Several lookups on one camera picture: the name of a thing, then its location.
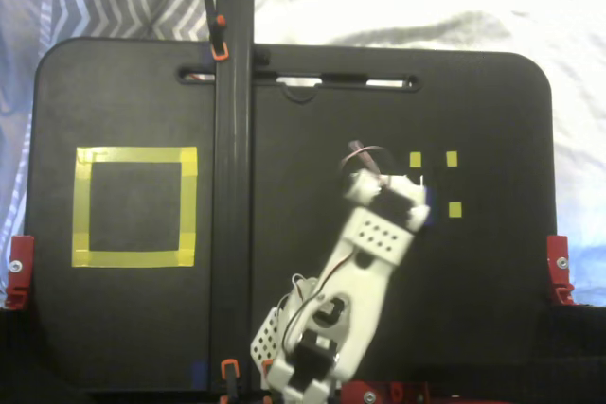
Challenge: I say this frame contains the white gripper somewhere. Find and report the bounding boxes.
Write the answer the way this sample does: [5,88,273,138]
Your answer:
[385,174,427,210]

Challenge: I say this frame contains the blue white charger block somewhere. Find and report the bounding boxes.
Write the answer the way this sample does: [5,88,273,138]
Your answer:
[419,174,437,229]

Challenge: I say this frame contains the red plastic clamp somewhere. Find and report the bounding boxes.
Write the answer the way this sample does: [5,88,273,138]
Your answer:
[3,235,37,310]
[545,235,577,307]

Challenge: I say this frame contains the black flat beam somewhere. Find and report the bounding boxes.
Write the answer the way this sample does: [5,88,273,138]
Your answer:
[209,0,258,398]

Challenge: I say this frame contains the black backdrop board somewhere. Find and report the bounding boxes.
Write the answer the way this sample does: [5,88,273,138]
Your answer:
[0,304,606,404]

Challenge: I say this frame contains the yellow tape square outline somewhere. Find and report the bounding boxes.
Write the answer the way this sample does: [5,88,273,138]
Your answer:
[70,146,199,269]

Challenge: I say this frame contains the blue tape piece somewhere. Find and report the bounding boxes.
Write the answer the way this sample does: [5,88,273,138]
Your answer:
[190,360,209,389]

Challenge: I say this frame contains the red black servo cable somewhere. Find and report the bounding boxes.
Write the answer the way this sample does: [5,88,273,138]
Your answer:
[338,138,394,190]

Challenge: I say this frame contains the red mast base bracket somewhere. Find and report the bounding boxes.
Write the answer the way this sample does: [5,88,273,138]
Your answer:
[340,379,431,404]

